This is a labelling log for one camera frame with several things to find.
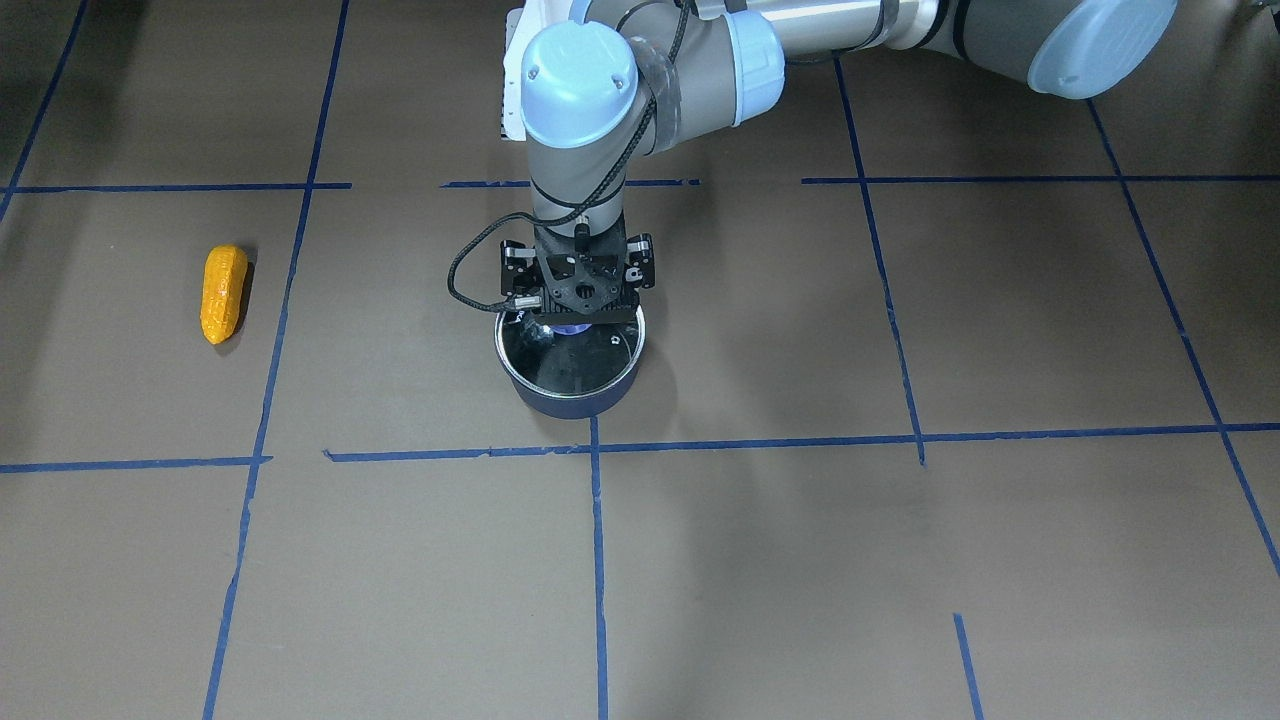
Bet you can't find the glass lid with blue knob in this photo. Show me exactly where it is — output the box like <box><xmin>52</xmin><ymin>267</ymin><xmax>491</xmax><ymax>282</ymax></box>
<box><xmin>495</xmin><ymin>311</ymin><xmax>643</xmax><ymax>397</ymax></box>

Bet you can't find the dark blue saucepan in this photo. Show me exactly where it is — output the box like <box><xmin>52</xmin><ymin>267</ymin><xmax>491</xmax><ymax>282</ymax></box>
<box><xmin>494</xmin><ymin>309</ymin><xmax>646</xmax><ymax>420</ymax></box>

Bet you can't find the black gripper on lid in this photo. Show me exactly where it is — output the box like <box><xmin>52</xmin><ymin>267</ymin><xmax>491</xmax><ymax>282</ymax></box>
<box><xmin>500</xmin><ymin>234</ymin><xmax>657</xmax><ymax>324</ymax></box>

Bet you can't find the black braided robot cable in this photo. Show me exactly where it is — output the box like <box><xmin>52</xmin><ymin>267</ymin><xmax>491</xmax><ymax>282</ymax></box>
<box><xmin>447</xmin><ymin>0</ymin><xmax>692</xmax><ymax>315</ymax></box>

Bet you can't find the yellow toy corn cob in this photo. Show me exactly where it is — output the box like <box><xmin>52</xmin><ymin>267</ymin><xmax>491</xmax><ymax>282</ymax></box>
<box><xmin>198</xmin><ymin>243</ymin><xmax>250</xmax><ymax>345</ymax></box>

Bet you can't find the grey robot arm lifting lid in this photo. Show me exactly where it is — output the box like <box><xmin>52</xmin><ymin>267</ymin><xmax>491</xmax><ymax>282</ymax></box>
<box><xmin>488</xmin><ymin>1</ymin><xmax>1178</xmax><ymax>325</ymax></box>

